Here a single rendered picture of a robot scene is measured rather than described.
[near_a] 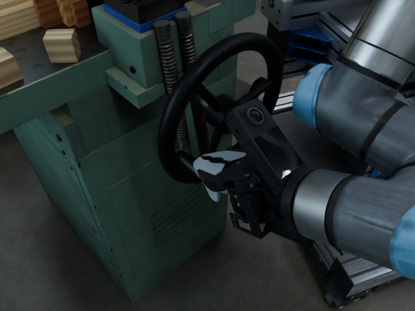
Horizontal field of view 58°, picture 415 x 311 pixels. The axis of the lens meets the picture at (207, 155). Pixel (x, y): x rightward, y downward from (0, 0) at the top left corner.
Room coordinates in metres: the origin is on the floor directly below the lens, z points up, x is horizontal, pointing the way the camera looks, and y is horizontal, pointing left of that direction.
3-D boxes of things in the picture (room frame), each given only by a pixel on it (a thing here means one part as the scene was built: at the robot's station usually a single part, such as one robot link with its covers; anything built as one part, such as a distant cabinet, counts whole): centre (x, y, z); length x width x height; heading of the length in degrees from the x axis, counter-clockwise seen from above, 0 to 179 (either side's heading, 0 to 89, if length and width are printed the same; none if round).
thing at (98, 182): (0.83, 0.28, 0.36); 0.58 x 0.45 x 0.71; 43
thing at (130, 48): (0.58, 0.09, 0.92); 0.15 x 0.13 x 0.09; 133
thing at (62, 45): (0.53, 0.23, 0.92); 0.04 x 0.03 x 0.04; 94
